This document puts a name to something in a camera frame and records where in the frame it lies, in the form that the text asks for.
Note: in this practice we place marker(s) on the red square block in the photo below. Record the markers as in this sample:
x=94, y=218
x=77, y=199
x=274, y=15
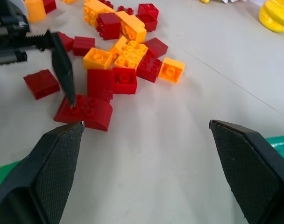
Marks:
x=147, y=23
x=148, y=9

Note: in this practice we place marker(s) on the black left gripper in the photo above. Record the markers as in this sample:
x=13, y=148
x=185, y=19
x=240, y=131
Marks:
x=9, y=25

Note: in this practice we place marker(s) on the red single-stud block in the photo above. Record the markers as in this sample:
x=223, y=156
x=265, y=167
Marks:
x=125, y=81

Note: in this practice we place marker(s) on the red curved studded block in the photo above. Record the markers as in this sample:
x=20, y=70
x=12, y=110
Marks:
x=93, y=116

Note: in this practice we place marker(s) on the tall orange block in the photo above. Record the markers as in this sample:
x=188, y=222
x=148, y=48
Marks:
x=35, y=10

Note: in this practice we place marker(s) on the low red studded block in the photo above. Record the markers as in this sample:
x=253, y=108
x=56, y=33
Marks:
x=125, y=9

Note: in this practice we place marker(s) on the teal bin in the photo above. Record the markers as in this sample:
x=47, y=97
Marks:
x=281, y=145

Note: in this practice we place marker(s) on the small red block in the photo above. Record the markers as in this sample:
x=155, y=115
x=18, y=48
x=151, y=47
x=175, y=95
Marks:
x=49, y=5

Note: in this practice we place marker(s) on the red smooth block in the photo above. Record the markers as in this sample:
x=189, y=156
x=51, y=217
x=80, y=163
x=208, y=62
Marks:
x=100, y=84
x=156, y=47
x=41, y=84

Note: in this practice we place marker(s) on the yellow glossy rounded object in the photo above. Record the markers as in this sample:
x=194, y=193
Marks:
x=276, y=16

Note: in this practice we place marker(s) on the red four-stud block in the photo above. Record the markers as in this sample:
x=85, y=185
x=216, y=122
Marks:
x=148, y=68

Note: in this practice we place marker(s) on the dark red studded block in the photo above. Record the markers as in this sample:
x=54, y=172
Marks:
x=108, y=3

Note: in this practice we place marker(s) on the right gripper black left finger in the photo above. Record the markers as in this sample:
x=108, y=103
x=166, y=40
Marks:
x=34, y=177

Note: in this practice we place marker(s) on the orange single-stud block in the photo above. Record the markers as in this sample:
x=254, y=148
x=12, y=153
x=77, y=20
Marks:
x=171, y=70
x=97, y=59

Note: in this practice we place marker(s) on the red block with side studs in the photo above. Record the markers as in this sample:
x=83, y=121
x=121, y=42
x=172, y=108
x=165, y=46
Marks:
x=110, y=25

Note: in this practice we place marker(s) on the orange sloped block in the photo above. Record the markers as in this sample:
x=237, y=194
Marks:
x=118, y=46

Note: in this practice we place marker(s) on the green flat block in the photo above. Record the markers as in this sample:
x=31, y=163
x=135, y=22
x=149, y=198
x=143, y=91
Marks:
x=7, y=173

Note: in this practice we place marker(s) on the red ribbed block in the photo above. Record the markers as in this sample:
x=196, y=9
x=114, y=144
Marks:
x=84, y=46

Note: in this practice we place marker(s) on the white object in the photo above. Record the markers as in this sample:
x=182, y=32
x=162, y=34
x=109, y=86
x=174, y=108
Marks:
x=235, y=1

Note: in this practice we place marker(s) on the red wedge block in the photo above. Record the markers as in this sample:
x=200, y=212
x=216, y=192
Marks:
x=66, y=42

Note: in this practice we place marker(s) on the orange eight-stud block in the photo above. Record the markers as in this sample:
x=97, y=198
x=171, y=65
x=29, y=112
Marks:
x=131, y=54

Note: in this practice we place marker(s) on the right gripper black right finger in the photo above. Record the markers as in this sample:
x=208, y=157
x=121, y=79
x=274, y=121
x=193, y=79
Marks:
x=251, y=172

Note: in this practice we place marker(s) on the long orange studded block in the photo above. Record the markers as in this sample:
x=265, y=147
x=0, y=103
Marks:
x=93, y=10

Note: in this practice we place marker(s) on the small yellow object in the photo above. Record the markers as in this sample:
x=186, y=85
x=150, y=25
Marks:
x=204, y=1

